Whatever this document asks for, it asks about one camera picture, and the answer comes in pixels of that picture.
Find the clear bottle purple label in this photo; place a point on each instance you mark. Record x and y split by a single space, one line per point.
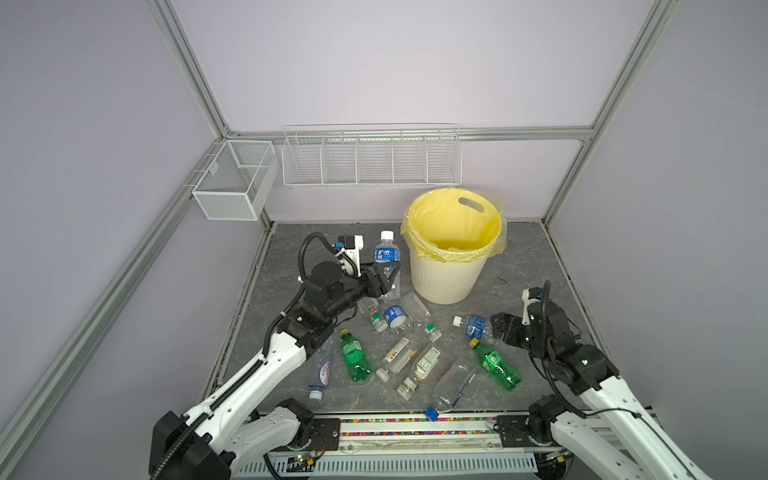
321 371

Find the green bottle left yellow cap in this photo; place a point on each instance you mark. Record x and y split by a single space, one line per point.
354 356

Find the clear bottle red green label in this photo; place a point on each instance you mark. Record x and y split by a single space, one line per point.
370 309

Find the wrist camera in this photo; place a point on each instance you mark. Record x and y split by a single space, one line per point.
530 297
348 251

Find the clear bottle green white label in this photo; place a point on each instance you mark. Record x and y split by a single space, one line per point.
419 373

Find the green bottle right yellow cap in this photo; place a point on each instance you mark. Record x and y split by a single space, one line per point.
494 363

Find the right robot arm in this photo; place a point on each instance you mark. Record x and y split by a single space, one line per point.
606 402

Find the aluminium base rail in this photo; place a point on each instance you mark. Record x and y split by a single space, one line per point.
469 445

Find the long white wire basket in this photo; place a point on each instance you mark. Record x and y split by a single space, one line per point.
372 156

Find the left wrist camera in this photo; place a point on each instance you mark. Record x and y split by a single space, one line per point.
348 251

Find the white plastic waste bin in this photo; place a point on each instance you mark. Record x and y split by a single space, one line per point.
444 283

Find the yellow plastic bin liner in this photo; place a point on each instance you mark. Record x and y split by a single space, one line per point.
455 225

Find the small blue cube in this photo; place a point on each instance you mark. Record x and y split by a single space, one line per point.
431 413

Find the green bottle yellow cap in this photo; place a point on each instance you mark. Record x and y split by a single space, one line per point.
494 363
354 356

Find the small white mesh basket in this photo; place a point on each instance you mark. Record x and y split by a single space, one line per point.
237 181

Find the clear bottle green neck label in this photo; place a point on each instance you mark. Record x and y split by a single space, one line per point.
420 316

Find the blue label bottle white cap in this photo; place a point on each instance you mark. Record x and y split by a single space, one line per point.
475 327

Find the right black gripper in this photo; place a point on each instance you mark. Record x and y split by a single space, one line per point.
514 325

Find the clear bottle blue label cap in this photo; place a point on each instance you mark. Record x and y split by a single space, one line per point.
396 317

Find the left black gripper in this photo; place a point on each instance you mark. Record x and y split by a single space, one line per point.
380 284

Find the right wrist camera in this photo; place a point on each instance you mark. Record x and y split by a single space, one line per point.
530 297

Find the clear bottle yellow white label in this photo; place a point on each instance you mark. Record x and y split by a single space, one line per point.
398 357

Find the crushed clear plastic bottle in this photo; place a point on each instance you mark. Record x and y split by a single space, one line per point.
452 384

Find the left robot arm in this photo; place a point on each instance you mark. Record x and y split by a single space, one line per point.
216 437

